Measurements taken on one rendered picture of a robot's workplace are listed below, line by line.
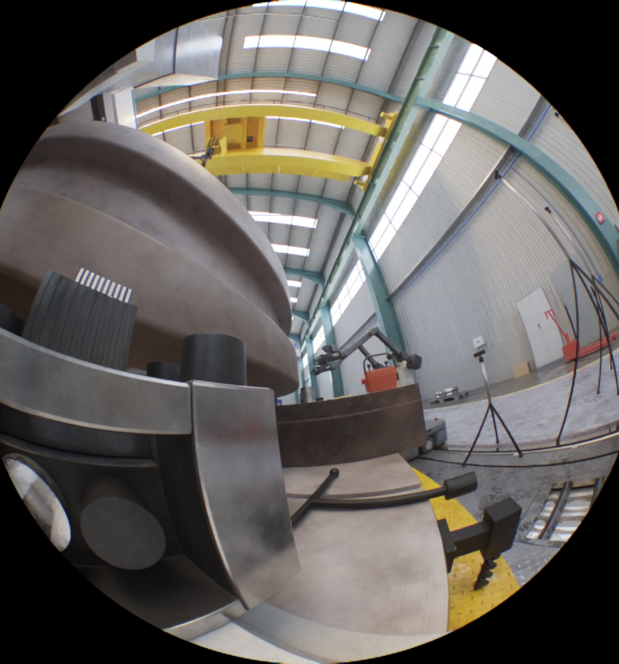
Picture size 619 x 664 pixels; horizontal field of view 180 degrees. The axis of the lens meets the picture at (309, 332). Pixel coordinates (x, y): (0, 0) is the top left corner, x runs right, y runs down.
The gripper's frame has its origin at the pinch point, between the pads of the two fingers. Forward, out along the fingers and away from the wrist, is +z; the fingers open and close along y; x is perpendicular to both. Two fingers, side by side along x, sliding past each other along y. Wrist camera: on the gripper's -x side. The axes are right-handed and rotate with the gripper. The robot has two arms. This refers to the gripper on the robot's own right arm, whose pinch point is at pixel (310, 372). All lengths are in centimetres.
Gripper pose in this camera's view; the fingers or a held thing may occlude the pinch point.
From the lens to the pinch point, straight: 194.2
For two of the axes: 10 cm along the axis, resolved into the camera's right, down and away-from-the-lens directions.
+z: -9.6, 1.7, -2.4
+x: 2.4, 9.1, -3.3
